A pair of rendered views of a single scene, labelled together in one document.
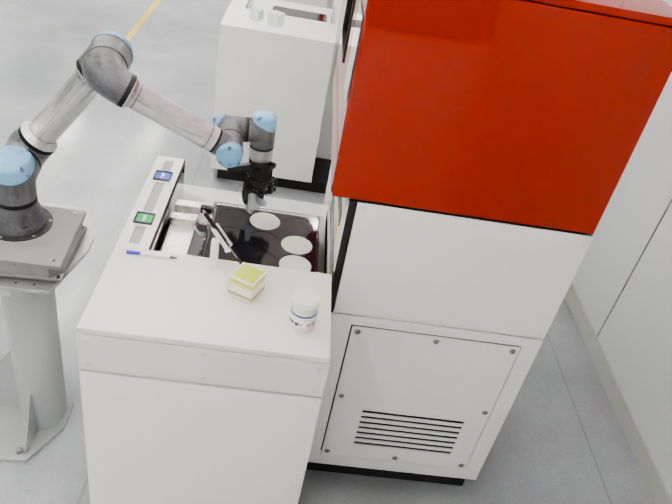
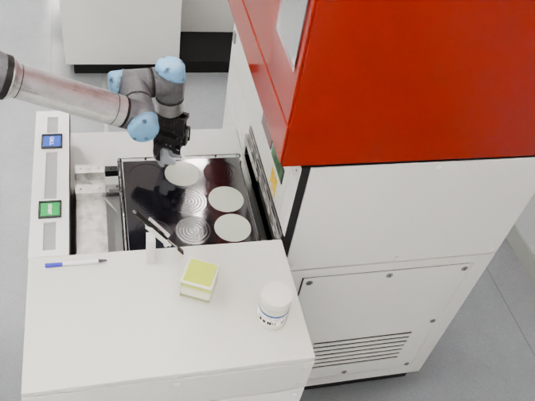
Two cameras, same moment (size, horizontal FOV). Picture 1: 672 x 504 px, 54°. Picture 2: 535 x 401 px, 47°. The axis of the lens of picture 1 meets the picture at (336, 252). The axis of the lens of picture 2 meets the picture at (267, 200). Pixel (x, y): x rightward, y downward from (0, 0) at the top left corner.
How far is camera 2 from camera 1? 60 cm
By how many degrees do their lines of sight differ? 15
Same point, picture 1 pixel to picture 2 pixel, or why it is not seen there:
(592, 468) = (513, 327)
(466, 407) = (415, 320)
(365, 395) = (316, 331)
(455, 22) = not seen: outside the picture
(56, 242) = not seen: outside the picture
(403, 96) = (367, 52)
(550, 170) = (523, 102)
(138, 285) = (74, 311)
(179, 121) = (78, 103)
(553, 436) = (473, 301)
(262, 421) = not seen: outside the picture
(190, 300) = (140, 317)
